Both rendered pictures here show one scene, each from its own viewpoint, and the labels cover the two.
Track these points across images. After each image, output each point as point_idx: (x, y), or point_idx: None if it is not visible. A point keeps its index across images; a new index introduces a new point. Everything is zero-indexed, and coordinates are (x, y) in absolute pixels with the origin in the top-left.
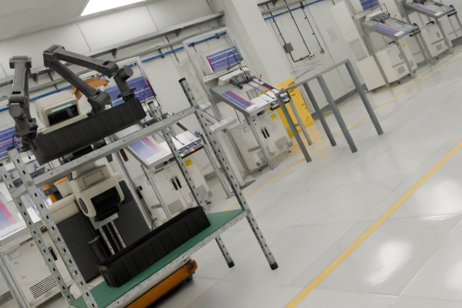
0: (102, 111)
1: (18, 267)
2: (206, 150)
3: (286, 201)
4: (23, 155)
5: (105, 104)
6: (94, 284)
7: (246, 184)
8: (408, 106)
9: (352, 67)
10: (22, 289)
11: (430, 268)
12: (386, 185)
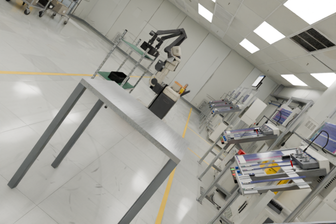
0: (167, 54)
1: (227, 156)
2: (235, 190)
3: (103, 138)
4: (279, 127)
5: (164, 50)
6: (146, 105)
7: None
8: None
9: (73, 91)
10: (220, 163)
11: (37, 54)
12: (38, 86)
